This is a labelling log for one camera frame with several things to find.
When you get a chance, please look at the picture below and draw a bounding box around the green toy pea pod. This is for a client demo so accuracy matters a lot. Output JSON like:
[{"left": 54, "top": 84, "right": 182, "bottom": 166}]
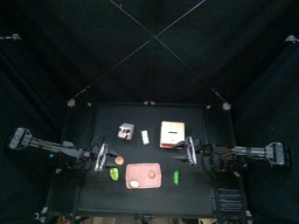
[{"left": 108, "top": 167, "right": 122, "bottom": 182}]

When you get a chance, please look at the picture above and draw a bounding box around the pink white toy box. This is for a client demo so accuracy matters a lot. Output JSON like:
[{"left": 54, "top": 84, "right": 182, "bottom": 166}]
[{"left": 159, "top": 120, "right": 187, "bottom": 150}]

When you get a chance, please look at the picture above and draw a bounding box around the small grey pink box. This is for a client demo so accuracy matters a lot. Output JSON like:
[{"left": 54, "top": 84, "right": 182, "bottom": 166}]
[{"left": 116, "top": 122, "right": 136, "bottom": 141}]

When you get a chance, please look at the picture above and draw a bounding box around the small white block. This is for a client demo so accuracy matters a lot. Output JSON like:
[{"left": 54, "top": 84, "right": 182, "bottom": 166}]
[{"left": 140, "top": 129, "right": 151, "bottom": 146}]

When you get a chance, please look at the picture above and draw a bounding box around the pink square tray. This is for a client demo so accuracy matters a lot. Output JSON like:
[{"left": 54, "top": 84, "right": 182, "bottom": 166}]
[{"left": 124, "top": 162, "right": 164, "bottom": 190}]

